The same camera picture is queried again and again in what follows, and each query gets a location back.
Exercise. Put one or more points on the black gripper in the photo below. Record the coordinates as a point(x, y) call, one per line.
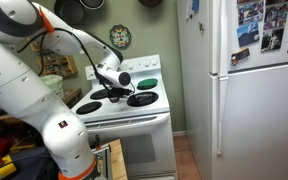
point(119, 90)

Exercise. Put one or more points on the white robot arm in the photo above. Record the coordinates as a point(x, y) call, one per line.
point(17, 86)

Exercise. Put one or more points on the white stove knob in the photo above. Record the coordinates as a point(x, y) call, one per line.
point(129, 65)
point(154, 61)
point(91, 72)
point(146, 63)

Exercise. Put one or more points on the white electric stove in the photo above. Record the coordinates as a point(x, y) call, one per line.
point(144, 146)

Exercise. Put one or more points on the large black coil burner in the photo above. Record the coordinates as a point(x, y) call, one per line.
point(99, 94)
point(142, 99)

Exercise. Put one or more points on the green round lid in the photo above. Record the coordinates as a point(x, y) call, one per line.
point(147, 83)

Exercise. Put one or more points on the wooden side counter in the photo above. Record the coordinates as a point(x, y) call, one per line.
point(72, 95)

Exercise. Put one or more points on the pale green plastic bag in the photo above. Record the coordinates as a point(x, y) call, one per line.
point(54, 83)

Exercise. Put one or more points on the hanging pan with light rim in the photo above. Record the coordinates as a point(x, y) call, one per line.
point(92, 4)

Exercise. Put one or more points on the dark hanging frying pan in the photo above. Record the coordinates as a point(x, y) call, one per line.
point(71, 11)

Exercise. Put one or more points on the brown hanging pan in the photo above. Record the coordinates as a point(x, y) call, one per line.
point(150, 2)

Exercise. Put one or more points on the dark blue bin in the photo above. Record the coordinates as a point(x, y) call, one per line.
point(30, 163)

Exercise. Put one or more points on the brass magnet clip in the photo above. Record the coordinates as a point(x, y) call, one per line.
point(201, 28)

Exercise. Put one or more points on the white paper note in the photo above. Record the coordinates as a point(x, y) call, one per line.
point(188, 10)

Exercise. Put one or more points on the blue fridge magnet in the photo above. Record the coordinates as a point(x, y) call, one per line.
point(195, 5)

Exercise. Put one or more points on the dark clip fridge magnet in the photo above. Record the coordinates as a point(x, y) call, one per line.
point(240, 56)

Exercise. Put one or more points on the blue sky fridge photo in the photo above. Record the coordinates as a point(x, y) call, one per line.
point(248, 34)

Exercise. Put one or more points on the white refrigerator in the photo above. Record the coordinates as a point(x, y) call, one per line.
point(260, 116)

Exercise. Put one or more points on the colourful crowd fridge photo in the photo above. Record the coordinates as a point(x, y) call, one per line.
point(250, 13)

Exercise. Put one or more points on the dark portrait fridge photo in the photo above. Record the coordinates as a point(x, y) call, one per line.
point(272, 40)

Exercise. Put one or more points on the people group fridge photo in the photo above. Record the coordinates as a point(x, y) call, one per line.
point(277, 16)

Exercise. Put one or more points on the colourful decorative wall plate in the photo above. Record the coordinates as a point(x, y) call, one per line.
point(120, 36)

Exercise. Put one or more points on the aluminium frame rail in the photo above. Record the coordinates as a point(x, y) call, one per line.
point(105, 160)

